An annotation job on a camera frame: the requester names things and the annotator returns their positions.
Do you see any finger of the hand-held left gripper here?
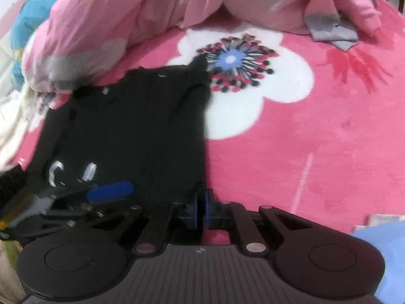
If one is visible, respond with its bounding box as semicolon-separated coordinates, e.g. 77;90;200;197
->
52;181;135;207
47;203;144;229

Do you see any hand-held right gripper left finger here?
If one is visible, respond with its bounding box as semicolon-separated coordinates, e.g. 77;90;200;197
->
107;191;199;257

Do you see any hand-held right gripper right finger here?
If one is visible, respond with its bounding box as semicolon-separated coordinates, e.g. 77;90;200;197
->
204;189;314;257

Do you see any black shirt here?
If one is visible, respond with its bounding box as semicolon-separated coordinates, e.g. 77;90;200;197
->
27;55;213;229

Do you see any person's light fleece clothing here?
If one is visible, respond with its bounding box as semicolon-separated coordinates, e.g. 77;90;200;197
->
0;237;26;304

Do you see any cream white blanket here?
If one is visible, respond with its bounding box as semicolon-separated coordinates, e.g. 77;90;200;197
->
0;32;49;172

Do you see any pink floral blanket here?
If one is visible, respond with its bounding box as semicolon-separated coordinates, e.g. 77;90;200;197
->
13;0;405;248

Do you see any beige folded garment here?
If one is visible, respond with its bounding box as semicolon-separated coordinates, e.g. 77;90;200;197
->
353;214;405;233

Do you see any pink carrot-print quilt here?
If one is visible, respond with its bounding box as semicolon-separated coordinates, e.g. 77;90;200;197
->
22;0;382;102

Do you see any light blue folded garment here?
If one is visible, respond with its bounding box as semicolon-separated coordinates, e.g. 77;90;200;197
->
349;223;405;304

